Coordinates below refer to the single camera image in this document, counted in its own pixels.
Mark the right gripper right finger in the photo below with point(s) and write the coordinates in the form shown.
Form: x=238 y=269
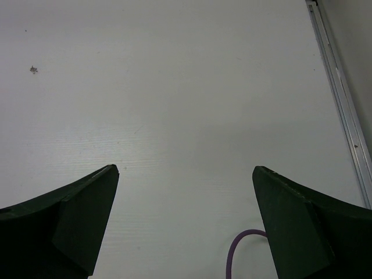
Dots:
x=310 y=234

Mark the right side aluminium rail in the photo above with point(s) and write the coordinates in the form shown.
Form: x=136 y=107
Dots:
x=343 y=99

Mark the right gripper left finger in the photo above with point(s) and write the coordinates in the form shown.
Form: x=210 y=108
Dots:
x=59 y=234

